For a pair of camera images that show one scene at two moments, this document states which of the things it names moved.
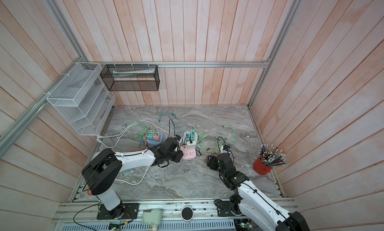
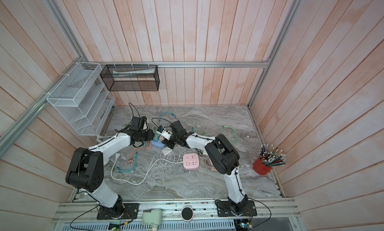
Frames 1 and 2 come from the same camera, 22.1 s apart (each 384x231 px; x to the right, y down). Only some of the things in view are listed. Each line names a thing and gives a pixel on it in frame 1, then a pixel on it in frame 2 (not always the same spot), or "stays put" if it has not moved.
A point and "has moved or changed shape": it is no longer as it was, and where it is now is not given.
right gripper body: x=215 y=164 to x=174 y=139
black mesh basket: x=131 y=77 stays put
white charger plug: x=191 y=145 has moved or changed shape
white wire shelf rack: x=80 y=100 stays put
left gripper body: x=174 y=156 to x=145 y=136
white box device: x=153 y=217 stays put
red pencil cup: x=260 y=168 stays put
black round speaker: x=187 y=213 stays put
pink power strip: x=189 y=151 has moved or changed shape
